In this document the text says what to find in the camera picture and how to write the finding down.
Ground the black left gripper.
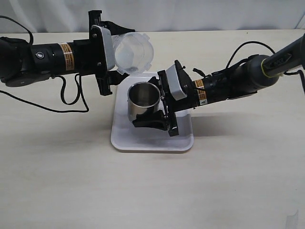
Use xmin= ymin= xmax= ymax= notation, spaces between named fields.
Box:
xmin=74 ymin=10 xmax=136 ymax=96

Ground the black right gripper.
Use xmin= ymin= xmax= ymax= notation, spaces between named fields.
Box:
xmin=132 ymin=61 xmax=199 ymax=136

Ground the stainless steel cup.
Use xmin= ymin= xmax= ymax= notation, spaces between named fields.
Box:
xmin=127 ymin=82 xmax=161 ymax=122

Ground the clear plastic pitcher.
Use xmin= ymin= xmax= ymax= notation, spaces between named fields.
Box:
xmin=112 ymin=32 xmax=154 ymax=75

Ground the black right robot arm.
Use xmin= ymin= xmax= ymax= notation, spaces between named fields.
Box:
xmin=131 ymin=36 xmax=305 ymax=136

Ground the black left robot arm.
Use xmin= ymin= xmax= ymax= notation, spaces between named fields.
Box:
xmin=0 ymin=10 xmax=134 ymax=96

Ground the white rectangular plastic tray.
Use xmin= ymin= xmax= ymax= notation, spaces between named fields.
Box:
xmin=111 ymin=72 xmax=194 ymax=152

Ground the white backdrop curtain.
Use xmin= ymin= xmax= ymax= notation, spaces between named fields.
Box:
xmin=0 ymin=0 xmax=305 ymax=33

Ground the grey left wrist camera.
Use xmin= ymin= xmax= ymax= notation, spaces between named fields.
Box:
xmin=91 ymin=25 xmax=115 ymax=71

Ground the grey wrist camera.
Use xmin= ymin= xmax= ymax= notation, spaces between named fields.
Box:
xmin=165 ymin=64 xmax=187 ymax=101
xmin=91 ymin=25 xmax=115 ymax=71

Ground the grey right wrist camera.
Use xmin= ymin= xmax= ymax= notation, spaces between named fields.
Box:
xmin=165 ymin=64 xmax=187 ymax=101

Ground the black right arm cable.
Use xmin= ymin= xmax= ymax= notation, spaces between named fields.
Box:
xmin=193 ymin=41 xmax=305 ymax=95

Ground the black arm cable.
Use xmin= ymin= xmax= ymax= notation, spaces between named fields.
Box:
xmin=193 ymin=41 xmax=305 ymax=95
xmin=0 ymin=15 xmax=90 ymax=113

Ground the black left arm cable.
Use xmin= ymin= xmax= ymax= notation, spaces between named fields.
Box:
xmin=0 ymin=15 xmax=90 ymax=113

